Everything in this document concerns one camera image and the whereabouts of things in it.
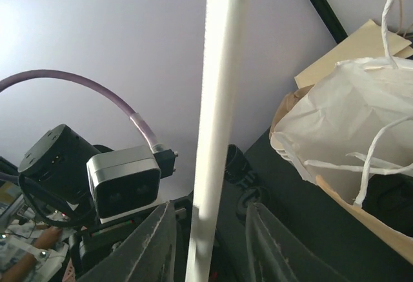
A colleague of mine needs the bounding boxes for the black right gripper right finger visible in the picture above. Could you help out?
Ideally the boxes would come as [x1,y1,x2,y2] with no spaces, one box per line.
[245,203,348,281]

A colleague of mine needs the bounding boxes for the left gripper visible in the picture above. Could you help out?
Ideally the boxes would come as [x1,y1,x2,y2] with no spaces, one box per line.
[18,124,112,228]

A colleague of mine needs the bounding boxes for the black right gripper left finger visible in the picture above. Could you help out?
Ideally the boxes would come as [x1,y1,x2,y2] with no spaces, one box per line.
[79,202,176,282]

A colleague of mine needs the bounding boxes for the orange paper bag white handles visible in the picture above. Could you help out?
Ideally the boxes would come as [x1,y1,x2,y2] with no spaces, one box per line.
[269,0,412,261]

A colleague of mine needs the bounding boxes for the white straw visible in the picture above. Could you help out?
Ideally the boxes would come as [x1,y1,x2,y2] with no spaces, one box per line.
[185,0,248,281]

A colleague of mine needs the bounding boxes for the stack of black cup lids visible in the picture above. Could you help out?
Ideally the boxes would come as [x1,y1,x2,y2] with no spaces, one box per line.
[236,186,270,224]

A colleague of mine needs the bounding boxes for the yellow kraft paper bag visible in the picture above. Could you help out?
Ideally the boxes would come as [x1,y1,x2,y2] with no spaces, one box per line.
[294,19,413,90]

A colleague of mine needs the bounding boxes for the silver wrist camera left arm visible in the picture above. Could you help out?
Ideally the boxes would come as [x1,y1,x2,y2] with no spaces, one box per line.
[86,146,177,224]

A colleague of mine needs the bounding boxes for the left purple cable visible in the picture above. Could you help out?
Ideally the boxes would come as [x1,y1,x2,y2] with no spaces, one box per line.
[0,69,168,157]

